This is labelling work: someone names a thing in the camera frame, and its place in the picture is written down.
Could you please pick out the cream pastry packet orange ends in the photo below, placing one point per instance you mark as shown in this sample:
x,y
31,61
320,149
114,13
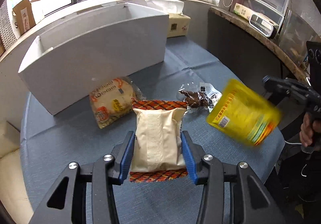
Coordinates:
x,y
157,155

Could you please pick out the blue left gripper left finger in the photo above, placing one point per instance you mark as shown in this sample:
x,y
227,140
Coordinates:
x,y
125,156

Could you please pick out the open brown cardboard box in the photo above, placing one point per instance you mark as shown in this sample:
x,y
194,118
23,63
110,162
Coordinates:
x,y
24,16

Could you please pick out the tissue pack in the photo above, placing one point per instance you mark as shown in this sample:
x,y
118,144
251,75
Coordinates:
x,y
178,22

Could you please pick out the green tea box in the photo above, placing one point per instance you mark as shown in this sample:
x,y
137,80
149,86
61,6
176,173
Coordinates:
x,y
244,12

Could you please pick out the person's right hand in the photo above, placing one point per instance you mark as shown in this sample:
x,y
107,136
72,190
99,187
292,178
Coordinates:
x,y
308,129

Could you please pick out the cream leather sofa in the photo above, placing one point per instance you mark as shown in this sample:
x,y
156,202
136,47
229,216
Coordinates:
x,y
13,192

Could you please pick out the brown dried meat packet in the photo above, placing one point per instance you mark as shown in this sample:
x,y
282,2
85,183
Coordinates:
x,y
198,96

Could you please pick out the white dotted paper bag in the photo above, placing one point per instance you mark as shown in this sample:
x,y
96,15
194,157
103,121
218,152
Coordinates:
x,y
8,36

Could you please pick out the rice cracker packet on table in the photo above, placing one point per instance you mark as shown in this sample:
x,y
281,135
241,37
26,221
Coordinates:
x,y
113,100

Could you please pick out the white cardboard storage box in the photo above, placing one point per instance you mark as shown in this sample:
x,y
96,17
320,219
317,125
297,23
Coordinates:
x,y
68,61

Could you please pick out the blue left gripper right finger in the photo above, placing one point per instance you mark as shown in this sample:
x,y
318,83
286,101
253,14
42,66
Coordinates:
x,y
189,154

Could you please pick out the white digital clock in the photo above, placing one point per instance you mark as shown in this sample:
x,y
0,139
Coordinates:
x,y
263,26

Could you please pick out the yellow snack bag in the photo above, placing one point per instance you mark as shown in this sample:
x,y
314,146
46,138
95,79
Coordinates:
x,y
244,115

